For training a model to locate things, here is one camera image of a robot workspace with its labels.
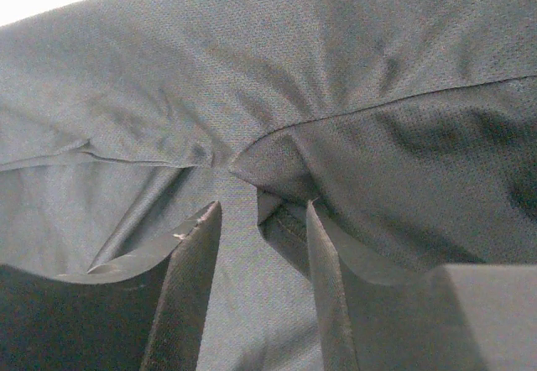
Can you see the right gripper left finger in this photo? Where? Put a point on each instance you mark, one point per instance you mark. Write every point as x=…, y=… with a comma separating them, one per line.
x=144, y=310

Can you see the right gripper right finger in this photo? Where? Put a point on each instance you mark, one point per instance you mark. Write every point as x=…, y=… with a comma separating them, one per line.
x=375, y=315

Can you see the black t shirt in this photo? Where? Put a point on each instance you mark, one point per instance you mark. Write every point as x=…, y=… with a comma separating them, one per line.
x=412, y=123

